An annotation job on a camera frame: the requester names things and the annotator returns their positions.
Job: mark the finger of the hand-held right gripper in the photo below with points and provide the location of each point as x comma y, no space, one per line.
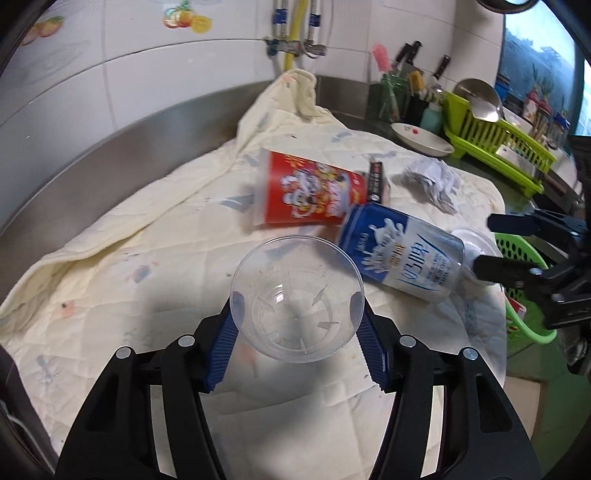
503,270
521,222

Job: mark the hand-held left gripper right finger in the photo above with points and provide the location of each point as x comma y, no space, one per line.
369,346

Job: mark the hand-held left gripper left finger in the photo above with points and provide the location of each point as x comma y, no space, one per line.
221,355

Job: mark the green plastic basket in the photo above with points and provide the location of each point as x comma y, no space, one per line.
521,323

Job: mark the clear plastic cup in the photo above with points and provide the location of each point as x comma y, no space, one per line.
295,300

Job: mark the white paper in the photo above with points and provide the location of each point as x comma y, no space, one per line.
431,177

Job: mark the blue and white can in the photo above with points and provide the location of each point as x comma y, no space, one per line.
397,249

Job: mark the small black box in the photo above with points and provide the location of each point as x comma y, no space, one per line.
376,182

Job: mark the red printed paper cup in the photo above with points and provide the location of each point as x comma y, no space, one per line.
304,189

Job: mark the steel cleaver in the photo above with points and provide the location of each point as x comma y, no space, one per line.
512,154

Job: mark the green dish rack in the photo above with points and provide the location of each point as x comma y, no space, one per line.
475,134

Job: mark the white floral plate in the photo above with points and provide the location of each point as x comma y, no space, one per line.
420,138

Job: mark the cream quilted printed blanket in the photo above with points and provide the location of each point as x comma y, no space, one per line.
115,277

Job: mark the teal bottle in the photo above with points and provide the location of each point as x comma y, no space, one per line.
431,120

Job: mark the blue box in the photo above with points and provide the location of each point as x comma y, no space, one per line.
503,85

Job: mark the steel bowl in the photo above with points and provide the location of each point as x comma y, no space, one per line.
475,90

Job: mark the metal pipe valves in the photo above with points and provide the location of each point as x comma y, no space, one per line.
295,46

